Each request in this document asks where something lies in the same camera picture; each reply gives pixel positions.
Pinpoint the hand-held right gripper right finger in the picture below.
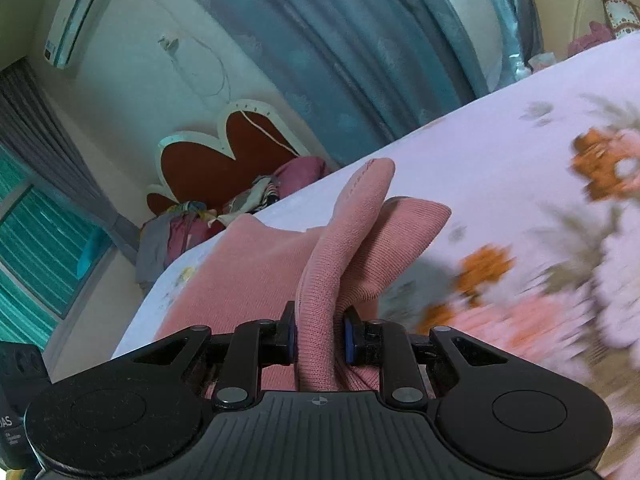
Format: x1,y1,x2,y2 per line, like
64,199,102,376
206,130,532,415
342,305,512,409

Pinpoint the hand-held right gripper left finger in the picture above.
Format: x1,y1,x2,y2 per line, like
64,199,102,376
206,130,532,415
131,301,298,409

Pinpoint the pink knit sweater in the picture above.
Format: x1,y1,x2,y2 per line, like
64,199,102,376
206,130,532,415
152,157,453,397

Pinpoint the pile of clothes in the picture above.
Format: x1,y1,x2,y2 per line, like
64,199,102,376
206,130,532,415
135,156,332,292

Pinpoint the teal window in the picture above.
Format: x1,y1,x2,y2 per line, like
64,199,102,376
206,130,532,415
0,144,114,347

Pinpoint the red heart-shaped headboard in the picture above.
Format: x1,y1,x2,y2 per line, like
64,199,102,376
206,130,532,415
146,99,314,217

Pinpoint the floral bed sheet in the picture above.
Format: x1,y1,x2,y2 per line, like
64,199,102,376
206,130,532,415
110,32,640,480

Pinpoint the grey curtain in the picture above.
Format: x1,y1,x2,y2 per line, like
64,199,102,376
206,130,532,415
0,62,142,262

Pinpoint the wide blue curtain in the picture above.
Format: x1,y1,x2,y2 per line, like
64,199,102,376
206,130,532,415
162,0,501,169

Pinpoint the narrow blue curtain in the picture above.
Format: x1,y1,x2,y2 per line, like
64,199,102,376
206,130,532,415
482,0,546,96

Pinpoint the white air conditioner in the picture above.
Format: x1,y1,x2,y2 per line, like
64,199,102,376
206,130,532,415
42,0,121,70

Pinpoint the dark pink cloth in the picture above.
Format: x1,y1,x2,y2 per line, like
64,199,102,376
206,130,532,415
567,21,614,59

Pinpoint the cream round headboard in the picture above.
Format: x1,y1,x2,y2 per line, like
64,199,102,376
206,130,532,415
527,0,640,61

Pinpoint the patterned pillow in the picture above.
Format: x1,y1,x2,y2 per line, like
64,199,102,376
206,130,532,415
597,0,640,41

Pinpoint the white cable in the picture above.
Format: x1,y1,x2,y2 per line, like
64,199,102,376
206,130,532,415
239,106,297,154

